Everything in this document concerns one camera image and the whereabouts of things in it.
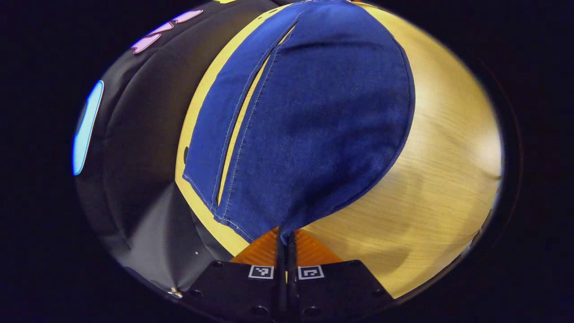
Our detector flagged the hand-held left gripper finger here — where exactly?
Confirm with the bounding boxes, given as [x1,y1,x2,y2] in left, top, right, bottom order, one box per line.
[186,227,287,323]
[287,229,395,323]

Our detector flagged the blue denim jeans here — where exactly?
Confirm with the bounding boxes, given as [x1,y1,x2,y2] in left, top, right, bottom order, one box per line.
[183,0,415,245]

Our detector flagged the black backdrop cloth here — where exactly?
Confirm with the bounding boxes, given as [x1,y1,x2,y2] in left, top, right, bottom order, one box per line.
[72,0,287,292]

